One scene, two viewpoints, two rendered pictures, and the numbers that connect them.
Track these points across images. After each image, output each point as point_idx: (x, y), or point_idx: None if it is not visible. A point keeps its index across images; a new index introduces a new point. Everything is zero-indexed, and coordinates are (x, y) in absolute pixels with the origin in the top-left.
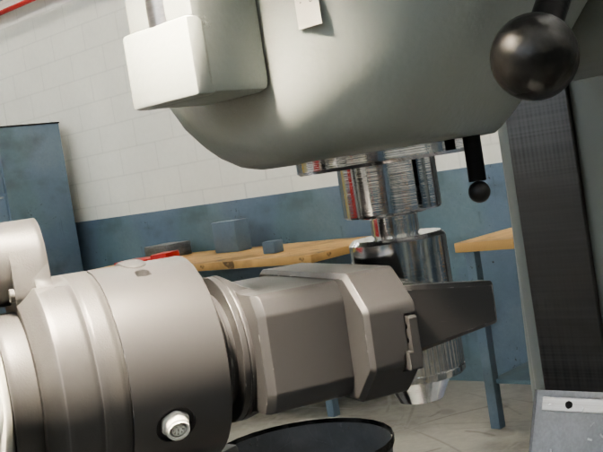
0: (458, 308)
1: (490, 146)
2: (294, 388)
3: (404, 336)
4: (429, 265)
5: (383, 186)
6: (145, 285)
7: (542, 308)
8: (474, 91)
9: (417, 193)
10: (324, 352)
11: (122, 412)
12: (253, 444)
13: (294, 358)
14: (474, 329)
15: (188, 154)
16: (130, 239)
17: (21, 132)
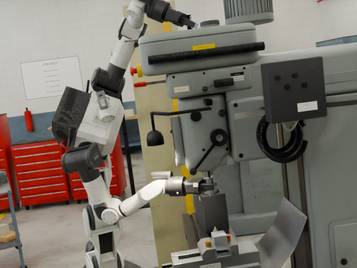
0: (209, 187)
1: None
2: (188, 192)
3: (196, 190)
4: (207, 182)
5: (203, 173)
6: (177, 179)
7: (283, 182)
8: (203, 168)
9: (206, 174)
10: (191, 189)
11: (172, 191)
12: None
13: (188, 189)
14: (211, 190)
15: None
16: None
17: (355, 38)
